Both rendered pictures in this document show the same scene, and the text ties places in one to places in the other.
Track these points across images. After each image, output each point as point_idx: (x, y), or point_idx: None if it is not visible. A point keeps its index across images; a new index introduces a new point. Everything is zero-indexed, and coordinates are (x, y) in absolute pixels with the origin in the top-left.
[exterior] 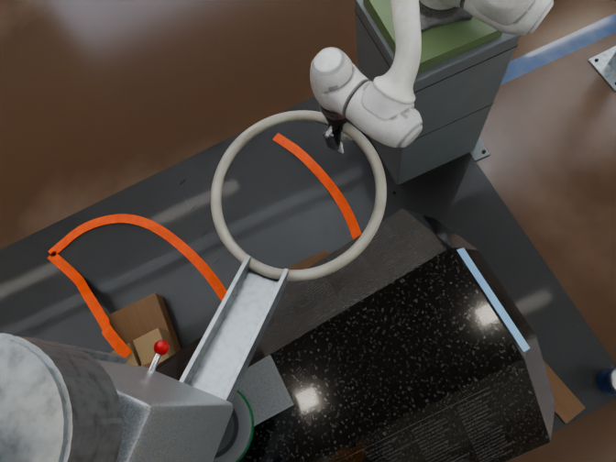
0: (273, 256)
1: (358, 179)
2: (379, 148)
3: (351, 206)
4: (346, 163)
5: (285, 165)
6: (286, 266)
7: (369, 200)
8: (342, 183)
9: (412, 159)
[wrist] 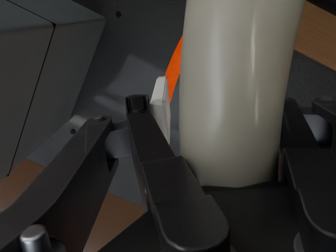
0: (293, 91)
1: (134, 68)
2: (81, 71)
3: (172, 50)
4: (127, 95)
5: (179, 155)
6: (296, 67)
7: (148, 35)
8: (153, 82)
9: (61, 9)
